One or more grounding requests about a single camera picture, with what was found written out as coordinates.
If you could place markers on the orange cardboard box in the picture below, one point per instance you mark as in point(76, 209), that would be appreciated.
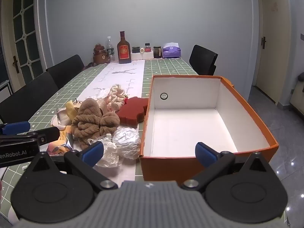
point(166, 167)

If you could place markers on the brown liquor bottle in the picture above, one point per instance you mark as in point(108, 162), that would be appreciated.
point(124, 51)

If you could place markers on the purple tissue pack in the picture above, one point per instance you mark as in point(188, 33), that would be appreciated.
point(171, 51)

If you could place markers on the dark glass jar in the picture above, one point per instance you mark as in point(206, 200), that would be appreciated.
point(157, 52)

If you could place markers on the brown bear jar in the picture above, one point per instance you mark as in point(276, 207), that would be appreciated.
point(100, 54)

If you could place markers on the clear plastic bag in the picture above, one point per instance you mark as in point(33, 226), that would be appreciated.
point(108, 152)

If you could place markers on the green checkered tablecloth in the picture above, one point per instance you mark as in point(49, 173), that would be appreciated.
point(166, 67)

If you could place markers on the white cabinet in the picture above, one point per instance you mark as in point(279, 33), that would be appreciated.
point(4, 91)

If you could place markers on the small red label jar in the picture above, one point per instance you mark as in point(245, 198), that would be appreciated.
point(147, 48)

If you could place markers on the red flower-shaped sponge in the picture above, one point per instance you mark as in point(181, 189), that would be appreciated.
point(133, 110)

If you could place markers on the white rectangular box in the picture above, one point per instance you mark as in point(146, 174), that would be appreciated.
point(142, 56)

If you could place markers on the brown braided plush cloth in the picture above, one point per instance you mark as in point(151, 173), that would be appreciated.
point(87, 123)

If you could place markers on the small white cloth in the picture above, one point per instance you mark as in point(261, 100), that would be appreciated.
point(102, 93)

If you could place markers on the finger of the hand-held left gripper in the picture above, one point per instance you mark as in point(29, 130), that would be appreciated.
point(49, 133)
point(16, 127)

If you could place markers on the small white roll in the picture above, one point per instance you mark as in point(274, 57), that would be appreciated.
point(142, 50)

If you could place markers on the light sofa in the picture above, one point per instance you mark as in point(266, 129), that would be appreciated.
point(298, 95)

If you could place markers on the black dining chair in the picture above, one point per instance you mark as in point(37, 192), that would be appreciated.
point(26, 97)
point(66, 68)

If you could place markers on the black office chair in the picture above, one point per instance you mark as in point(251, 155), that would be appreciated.
point(201, 60)

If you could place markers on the cream door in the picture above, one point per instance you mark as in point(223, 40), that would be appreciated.
point(270, 52)

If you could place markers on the yellow cloth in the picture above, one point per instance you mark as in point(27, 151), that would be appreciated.
point(70, 110)

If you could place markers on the pink white crochet piece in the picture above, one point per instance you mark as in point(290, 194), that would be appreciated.
point(116, 95)

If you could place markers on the small white plastic piece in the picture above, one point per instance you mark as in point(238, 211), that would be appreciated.
point(25, 166)

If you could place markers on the clear water bottle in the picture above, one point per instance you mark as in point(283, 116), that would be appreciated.
point(110, 49)

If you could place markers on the black lidded jar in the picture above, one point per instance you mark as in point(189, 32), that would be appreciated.
point(136, 49)

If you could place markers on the dark clothing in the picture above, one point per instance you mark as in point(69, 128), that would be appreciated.
point(300, 77)

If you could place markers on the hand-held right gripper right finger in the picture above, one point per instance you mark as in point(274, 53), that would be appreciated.
point(205, 154)

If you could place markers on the white towel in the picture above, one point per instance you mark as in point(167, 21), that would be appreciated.
point(62, 117)

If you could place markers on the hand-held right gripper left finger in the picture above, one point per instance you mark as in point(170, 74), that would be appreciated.
point(93, 153)

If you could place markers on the glass pane door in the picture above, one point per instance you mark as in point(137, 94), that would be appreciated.
point(23, 28)

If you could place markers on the dark brown cloth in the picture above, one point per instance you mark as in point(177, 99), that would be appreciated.
point(89, 64)

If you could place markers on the foil snack wrapper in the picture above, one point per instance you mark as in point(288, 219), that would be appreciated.
point(60, 146)

